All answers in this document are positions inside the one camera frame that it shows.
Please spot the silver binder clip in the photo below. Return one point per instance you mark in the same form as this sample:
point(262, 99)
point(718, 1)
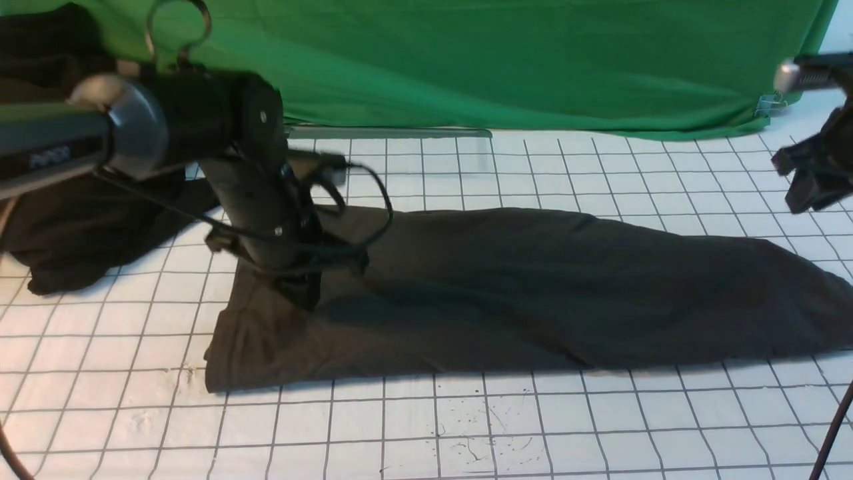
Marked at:
point(771, 105)

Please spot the pile of black clothes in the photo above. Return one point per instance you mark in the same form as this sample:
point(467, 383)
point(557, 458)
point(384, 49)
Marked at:
point(70, 234)

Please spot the green backdrop cloth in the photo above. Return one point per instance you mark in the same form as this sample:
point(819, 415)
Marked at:
point(662, 70)

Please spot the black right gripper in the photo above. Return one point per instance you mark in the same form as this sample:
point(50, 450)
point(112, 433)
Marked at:
point(821, 165)

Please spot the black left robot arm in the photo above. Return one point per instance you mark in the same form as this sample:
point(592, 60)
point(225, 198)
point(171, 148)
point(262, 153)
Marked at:
point(126, 131)

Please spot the gray long-sleeved shirt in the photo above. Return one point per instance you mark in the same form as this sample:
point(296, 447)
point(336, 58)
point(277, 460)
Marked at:
point(523, 290)

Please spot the white grid mat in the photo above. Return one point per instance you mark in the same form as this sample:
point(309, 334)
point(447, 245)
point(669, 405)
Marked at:
point(108, 383)

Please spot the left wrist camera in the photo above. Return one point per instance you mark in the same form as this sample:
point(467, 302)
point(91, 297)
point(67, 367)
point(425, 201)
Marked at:
point(307, 164)

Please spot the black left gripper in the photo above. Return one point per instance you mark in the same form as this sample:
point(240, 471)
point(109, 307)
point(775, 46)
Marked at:
point(280, 234)

